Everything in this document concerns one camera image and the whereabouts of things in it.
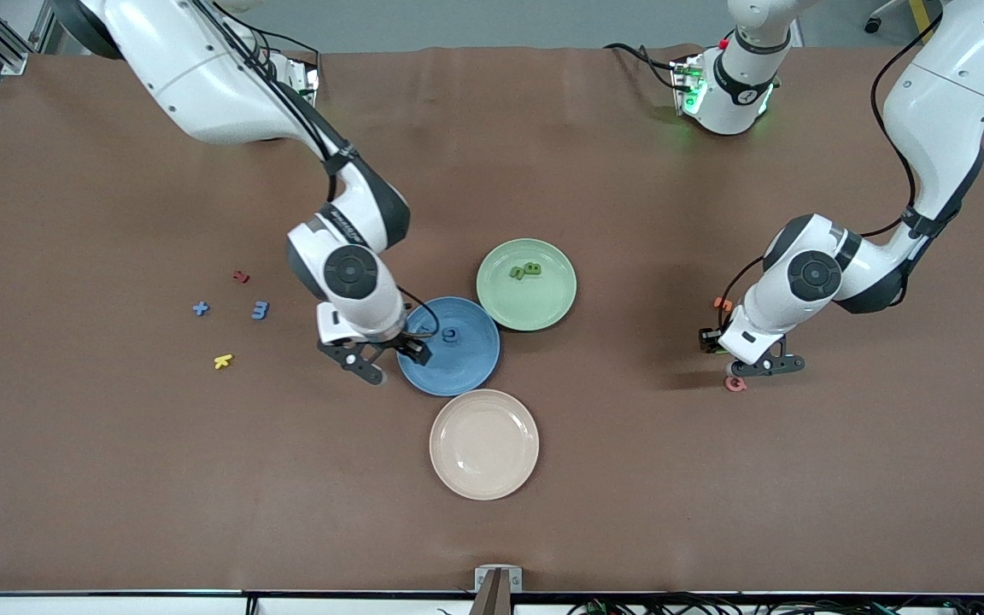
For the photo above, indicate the green foam letter B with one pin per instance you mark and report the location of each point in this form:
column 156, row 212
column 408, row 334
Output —
column 533, row 268

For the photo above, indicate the brown table mat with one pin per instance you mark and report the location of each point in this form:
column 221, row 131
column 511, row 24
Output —
column 116, row 478

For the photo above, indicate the blue foam letter E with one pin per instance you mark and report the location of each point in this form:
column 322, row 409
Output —
column 260, row 309

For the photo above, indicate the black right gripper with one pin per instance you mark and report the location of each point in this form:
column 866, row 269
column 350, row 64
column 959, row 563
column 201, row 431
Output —
column 407, row 346

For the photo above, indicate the yellow foam letter K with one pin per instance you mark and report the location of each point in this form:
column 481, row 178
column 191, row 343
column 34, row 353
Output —
column 223, row 361

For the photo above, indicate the black chair caster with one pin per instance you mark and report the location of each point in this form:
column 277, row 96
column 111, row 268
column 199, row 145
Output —
column 874, row 24

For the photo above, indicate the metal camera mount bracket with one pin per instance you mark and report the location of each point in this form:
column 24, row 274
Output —
column 498, row 585

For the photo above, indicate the beige plate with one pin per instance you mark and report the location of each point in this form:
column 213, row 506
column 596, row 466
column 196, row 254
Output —
column 483, row 444

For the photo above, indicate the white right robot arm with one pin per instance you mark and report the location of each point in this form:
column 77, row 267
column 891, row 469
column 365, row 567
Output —
column 202, row 77

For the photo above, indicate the orange foam letter E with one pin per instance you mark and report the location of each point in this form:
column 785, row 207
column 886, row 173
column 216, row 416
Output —
column 723, row 304

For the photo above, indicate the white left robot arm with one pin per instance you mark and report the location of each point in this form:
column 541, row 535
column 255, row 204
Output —
column 945, row 102

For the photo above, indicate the green plate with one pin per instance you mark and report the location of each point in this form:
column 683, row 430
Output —
column 535, row 307

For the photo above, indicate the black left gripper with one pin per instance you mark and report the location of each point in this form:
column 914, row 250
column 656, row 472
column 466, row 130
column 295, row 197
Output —
column 708, row 339

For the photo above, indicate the pink foam letter G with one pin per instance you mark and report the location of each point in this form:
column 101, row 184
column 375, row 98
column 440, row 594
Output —
column 729, row 386

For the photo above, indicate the white table front rail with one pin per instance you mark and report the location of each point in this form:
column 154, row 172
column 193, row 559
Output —
column 116, row 608

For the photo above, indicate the blue plate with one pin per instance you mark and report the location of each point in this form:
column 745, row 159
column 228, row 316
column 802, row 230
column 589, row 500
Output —
column 449, row 371

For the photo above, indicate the blue foam letter G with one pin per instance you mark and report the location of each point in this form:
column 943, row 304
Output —
column 445, row 336

